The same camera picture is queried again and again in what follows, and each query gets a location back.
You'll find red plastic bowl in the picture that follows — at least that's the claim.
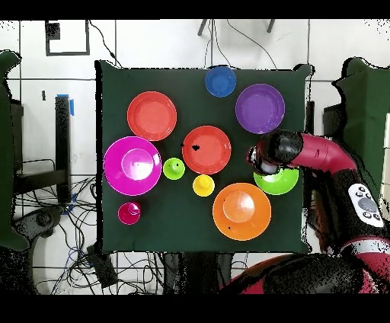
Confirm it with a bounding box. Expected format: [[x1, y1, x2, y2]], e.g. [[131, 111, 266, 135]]
[[126, 91, 178, 142], [181, 125, 232, 176]]

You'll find pink plastic bowl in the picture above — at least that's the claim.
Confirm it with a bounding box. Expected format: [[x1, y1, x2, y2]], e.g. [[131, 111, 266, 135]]
[[103, 136, 163, 197]]

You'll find blue plastic bowl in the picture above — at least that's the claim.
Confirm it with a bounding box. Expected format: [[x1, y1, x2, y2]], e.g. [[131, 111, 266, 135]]
[[204, 66, 238, 98]]

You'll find green plastic bowl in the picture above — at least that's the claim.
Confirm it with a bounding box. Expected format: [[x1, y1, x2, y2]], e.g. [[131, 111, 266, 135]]
[[253, 166, 300, 196]]

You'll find green plastic cup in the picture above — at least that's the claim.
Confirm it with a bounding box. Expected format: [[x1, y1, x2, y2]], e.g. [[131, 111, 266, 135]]
[[162, 157, 186, 181]]

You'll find yellow plastic cup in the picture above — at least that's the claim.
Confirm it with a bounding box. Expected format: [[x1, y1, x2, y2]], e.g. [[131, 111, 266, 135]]
[[192, 174, 216, 198]]

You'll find orange plastic bowl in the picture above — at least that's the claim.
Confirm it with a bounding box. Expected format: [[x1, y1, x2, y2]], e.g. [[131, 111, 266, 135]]
[[212, 182, 273, 242]]

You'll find dark green tablecloth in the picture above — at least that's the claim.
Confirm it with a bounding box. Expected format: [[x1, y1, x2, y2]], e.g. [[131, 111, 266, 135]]
[[94, 59, 313, 256]]

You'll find purple plastic bowl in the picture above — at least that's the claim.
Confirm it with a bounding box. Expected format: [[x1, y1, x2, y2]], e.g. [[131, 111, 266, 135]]
[[235, 83, 286, 135]]

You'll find red plastic cup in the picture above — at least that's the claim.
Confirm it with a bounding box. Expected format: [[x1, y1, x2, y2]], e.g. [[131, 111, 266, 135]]
[[117, 201, 142, 225]]

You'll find blue tape strip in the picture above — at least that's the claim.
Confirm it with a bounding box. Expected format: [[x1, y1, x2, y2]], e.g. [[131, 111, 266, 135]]
[[56, 94, 75, 117]]

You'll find black metal stand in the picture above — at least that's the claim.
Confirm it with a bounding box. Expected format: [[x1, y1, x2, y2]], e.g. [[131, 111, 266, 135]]
[[13, 95, 72, 205], [304, 100, 347, 139]]

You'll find black power strip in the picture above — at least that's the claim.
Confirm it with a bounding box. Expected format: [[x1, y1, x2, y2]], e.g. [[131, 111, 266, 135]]
[[85, 243, 119, 289]]

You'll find green cloth side table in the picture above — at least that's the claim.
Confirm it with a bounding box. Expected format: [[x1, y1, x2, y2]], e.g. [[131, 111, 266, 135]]
[[0, 50, 30, 252], [330, 57, 390, 196]]

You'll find black cable tangle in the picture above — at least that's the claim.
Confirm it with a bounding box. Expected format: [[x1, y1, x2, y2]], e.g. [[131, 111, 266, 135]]
[[13, 174, 165, 295]]

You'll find black square floor frame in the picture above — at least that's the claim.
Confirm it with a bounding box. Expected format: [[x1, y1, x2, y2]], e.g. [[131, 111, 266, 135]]
[[44, 20, 91, 57]]

